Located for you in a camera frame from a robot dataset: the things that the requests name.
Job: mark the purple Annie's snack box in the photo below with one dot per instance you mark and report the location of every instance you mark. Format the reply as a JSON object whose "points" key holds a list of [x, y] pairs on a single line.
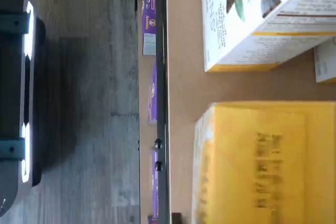
{"points": [[152, 220], [152, 95], [149, 24], [155, 182]]}

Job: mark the black metal shelf rack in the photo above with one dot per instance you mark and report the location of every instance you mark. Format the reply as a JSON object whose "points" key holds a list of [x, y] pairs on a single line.
{"points": [[161, 77]]}

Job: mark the white Simple Mills thins box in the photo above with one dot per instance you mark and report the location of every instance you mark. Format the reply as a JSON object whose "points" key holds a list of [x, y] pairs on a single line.
{"points": [[325, 64], [236, 37]]}

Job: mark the yellow cardboard box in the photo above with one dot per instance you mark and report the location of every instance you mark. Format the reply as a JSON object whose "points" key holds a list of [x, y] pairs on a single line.
{"points": [[262, 169]]}

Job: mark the teal plastic bracket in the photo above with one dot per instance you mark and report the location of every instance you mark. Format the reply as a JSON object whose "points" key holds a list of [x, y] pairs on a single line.
{"points": [[13, 23], [11, 150]]}

